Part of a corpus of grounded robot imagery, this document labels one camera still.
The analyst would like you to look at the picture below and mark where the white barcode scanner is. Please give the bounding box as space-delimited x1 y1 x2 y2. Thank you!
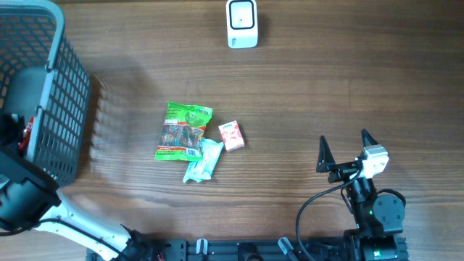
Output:
225 0 259 49

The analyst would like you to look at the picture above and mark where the red Nescafe stick sachet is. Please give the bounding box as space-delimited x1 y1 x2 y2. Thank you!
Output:
18 117 34 152

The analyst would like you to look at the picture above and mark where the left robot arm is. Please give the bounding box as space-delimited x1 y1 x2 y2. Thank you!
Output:
1 114 153 260

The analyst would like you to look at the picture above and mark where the dark grey plastic basket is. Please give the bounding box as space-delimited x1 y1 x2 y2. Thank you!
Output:
1 1 91 187

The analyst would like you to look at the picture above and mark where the left black cable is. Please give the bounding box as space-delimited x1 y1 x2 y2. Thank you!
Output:
0 217 128 261

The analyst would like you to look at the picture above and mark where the right black cable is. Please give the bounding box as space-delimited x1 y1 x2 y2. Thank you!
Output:
295 168 363 261

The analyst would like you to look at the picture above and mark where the black cable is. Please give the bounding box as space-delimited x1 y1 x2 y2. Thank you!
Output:
0 217 128 261
295 168 363 261

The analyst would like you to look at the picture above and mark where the green snack bag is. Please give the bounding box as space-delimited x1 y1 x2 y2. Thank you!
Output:
155 101 213 162

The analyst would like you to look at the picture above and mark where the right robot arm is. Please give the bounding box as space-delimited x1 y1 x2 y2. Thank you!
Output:
316 129 406 260

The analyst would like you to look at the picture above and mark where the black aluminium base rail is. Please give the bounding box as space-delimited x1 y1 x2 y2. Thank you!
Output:
146 236 410 261

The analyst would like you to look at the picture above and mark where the red tissue pack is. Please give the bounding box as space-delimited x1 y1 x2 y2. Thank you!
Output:
218 120 244 152

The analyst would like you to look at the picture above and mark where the mint green pack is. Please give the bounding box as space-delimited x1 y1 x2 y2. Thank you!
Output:
183 138 224 183

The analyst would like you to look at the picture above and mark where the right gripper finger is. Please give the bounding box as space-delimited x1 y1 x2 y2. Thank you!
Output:
361 128 378 147
316 136 336 173

